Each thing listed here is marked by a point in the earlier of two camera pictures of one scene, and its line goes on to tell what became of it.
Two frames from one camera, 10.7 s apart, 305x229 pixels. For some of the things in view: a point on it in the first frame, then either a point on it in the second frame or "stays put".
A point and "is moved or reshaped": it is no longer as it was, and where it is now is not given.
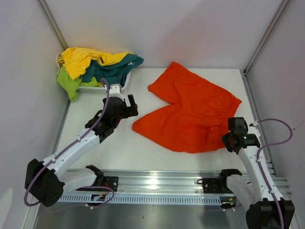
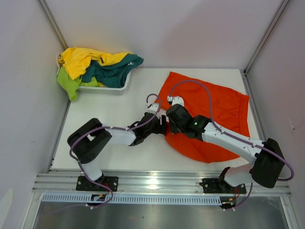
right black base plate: [212, 185] stays put
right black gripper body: [226, 140] -> [175, 128]
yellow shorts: [76, 60] stays put
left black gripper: [130, 111] -> [161, 129]
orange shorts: [199, 114] is moved or reshaped
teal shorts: [115, 73] stays put
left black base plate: [110, 182] stays put
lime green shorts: [71, 86] stays put
